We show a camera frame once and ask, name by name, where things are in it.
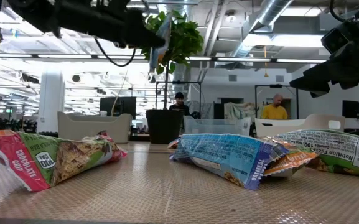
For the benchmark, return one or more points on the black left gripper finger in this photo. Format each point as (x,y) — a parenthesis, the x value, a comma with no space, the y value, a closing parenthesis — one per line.
(142,34)

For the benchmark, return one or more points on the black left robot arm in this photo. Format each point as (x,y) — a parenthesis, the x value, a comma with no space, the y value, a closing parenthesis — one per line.
(33,15)

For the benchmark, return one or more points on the green granola bar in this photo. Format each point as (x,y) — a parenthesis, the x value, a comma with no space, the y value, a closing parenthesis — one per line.
(338,146)

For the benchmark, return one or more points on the chocolate chip granola bar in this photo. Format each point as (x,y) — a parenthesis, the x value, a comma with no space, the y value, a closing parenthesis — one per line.
(42,158)

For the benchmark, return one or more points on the black monitor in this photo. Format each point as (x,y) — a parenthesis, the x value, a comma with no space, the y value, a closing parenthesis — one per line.
(120,107)
(351,109)

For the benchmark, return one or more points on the white plastic bin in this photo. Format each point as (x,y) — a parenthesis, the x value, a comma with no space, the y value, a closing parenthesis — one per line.
(291,126)

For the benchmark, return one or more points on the green leafy artificial plant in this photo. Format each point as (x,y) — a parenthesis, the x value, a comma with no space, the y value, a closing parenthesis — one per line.
(185,40)

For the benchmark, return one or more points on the person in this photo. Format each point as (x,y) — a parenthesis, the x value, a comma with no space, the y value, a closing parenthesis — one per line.
(274,112)
(179,107)

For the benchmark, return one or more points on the yellow hanging pendant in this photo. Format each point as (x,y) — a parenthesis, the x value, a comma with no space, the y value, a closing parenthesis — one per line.
(265,73)

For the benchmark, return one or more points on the green patterned snack bar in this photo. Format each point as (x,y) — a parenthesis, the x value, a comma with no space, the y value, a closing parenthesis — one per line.
(291,161)

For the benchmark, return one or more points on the black plant pot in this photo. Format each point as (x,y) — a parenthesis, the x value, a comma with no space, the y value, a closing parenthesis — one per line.
(163,126)

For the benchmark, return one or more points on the grey translucent plastic bin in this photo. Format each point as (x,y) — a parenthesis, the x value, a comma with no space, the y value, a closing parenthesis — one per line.
(89,127)

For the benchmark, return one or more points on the clear plastic bin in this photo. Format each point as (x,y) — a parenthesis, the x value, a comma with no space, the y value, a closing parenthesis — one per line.
(216,126)

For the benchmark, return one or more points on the black-edged silicone baking mat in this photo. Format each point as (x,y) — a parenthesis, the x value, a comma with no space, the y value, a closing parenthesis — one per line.
(166,196)

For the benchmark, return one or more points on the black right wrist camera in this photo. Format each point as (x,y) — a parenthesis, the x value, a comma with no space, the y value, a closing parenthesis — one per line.
(338,39)

